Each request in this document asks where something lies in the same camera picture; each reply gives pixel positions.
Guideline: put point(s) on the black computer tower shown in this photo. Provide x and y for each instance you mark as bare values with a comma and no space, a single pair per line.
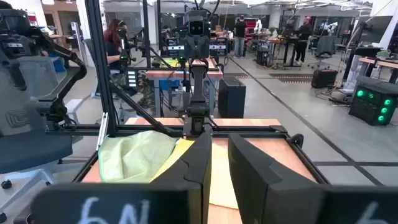
232,98

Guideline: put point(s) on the yellow microfiber towel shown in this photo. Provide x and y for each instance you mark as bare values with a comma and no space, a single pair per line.
220,174

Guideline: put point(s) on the black standing desk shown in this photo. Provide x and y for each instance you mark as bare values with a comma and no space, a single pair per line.
284,42

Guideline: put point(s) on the wooden workbench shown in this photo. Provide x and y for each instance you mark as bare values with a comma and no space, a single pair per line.
174,74

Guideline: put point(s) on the seated person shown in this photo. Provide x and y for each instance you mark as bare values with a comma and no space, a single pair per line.
112,43

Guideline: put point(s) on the grey office chair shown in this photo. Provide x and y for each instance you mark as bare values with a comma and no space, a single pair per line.
25,149

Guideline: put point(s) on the black computer with green lights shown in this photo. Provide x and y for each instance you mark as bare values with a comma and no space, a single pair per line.
373,102

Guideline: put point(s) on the black aluminium table frame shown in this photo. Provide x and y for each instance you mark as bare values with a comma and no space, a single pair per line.
101,62

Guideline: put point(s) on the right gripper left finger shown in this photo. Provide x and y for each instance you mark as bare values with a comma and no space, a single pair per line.
124,202

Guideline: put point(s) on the black jointed monitor arm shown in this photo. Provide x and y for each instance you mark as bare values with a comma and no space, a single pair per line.
74,62

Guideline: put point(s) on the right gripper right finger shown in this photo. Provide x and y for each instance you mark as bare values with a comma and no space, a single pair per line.
280,199

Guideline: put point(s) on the black equipment case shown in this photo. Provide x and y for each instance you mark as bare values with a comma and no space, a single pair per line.
324,78

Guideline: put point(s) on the grey swivel chair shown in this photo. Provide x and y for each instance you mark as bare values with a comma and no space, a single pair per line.
326,45

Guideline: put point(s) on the pale green teal-edged towel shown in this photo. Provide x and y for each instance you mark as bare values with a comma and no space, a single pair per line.
133,158

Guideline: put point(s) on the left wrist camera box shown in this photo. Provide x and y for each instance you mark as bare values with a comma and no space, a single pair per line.
196,26

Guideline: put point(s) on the standing person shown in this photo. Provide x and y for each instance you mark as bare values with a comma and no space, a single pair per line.
302,37
240,34

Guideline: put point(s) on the black robot base unit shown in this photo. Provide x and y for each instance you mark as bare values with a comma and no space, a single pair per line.
218,46
175,47

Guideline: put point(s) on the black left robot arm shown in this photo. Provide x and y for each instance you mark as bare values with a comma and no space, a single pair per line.
198,93

